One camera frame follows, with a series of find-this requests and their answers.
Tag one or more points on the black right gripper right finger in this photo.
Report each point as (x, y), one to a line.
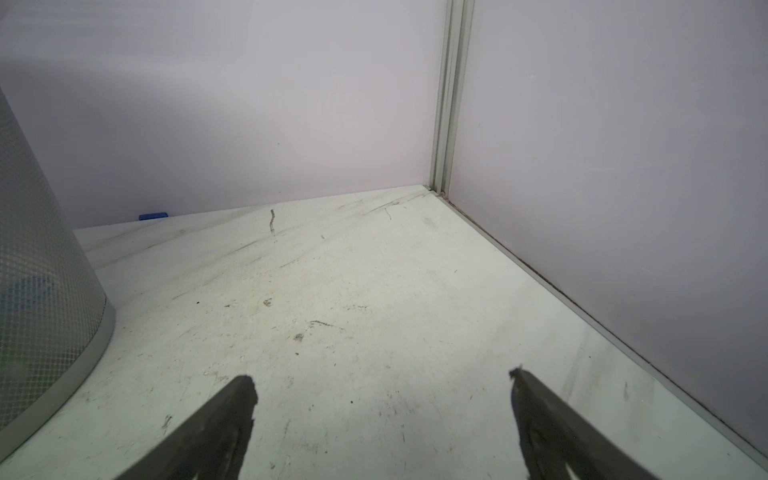
(557, 443)

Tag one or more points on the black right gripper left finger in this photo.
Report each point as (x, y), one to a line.
(210, 444)

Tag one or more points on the grey mesh waste bin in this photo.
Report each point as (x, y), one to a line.
(56, 320)

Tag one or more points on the small blue cap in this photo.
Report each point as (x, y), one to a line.
(153, 216)

